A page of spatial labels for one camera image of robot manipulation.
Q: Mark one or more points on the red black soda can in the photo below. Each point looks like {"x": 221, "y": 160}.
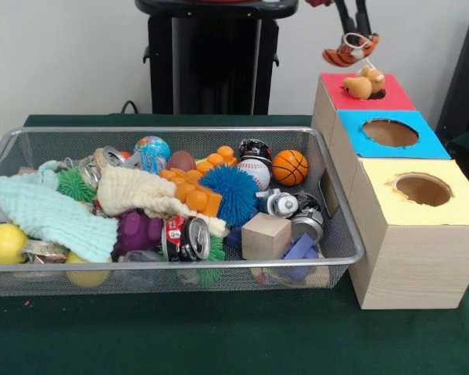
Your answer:
{"x": 187, "y": 238}

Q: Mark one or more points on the dark green table cloth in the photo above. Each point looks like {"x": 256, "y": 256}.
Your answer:
{"x": 219, "y": 336}

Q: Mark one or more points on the blue spiky ball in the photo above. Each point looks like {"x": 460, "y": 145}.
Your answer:
{"x": 228, "y": 195}

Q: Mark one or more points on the white baseball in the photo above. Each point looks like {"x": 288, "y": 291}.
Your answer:
{"x": 254, "y": 172}

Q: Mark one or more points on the purple rubber toy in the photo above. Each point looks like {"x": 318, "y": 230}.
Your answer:
{"x": 137, "y": 234}

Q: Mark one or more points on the brown plush toy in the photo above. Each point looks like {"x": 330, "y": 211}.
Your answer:
{"x": 359, "y": 86}

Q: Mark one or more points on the silver mesh bin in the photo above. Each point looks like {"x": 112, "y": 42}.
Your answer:
{"x": 140, "y": 282}

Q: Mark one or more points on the orange basketball toy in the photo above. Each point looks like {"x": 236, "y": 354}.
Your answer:
{"x": 291, "y": 168}

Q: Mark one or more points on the orange striped tiger plush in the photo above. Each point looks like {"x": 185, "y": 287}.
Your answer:
{"x": 344, "y": 54}

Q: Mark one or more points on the mint green cloth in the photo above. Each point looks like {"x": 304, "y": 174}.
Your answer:
{"x": 43, "y": 207}

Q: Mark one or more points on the wooden cube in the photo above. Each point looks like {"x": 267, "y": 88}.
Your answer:
{"x": 263, "y": 236}

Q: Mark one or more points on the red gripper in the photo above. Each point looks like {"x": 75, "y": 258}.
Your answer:
{"x": 318, "y": 2}

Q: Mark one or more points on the cream knitted cloth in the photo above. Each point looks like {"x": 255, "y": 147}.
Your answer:
{"x": 133, "y": 187}

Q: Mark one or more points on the orange building block toy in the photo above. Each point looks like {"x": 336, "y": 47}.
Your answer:
{"x": 191, "y": 191}

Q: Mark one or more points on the wooden box with three holes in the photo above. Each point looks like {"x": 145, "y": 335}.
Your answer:
{"x": 414, "y": 265}

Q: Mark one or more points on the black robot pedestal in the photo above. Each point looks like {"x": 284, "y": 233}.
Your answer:
{"x": 219, "y": 58}

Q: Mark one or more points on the yellow ball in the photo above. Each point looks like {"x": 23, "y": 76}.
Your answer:
{"x": 2, "y": 244}

